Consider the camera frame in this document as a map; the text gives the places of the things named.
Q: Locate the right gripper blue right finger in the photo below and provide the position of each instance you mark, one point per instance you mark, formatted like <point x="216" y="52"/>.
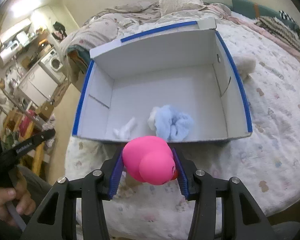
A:
<point x="182" y="178"/>

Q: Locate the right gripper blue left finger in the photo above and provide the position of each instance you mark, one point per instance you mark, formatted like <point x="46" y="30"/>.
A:
<point x="115" y="176"/>

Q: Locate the pink rubber duck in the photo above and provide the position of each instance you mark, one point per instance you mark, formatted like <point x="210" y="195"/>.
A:
<point x="150" y="160"/>

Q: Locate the beige fluffy plush toy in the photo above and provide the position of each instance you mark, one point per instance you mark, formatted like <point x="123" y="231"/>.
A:
<point x="245" y="64"/>

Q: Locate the white brown fluffy sock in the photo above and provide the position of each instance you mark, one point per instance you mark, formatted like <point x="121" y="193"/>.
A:
<point x="125" y="131"/>

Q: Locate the light blue fluffy sock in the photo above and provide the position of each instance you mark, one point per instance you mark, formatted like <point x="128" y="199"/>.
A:
<point x="169" y="124"/>

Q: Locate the brown cardboard box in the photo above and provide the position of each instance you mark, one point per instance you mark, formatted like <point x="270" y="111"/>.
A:
<point x="45" y="110"/>

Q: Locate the white kitchen cabinet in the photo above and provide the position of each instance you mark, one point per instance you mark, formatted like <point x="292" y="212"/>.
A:
<point x="37" y="85"/>

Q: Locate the patterned bed cover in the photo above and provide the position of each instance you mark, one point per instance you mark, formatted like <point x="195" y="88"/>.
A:
<point x="268" y="162"/>

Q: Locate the blue white cardboard box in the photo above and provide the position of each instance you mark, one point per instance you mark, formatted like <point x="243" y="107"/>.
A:
<point x="185" y="65"/>

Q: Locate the white washing machine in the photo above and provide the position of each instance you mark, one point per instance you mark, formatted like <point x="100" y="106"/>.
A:
<point x="53" y="66"/>

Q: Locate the crumpled beige blanket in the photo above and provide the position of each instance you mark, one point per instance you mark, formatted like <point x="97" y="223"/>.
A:
<point x="132" y="19"/>

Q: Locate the beige pillow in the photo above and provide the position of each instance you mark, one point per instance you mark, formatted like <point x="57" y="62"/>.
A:
<point x="170" y="6"/>

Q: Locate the striped knitted blanket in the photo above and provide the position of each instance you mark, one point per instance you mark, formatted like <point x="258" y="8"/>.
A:
<point x="282" y="27"/>

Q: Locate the green headboard cushion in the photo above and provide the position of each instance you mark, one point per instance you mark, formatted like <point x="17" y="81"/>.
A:
<point x="253" y="10"/>

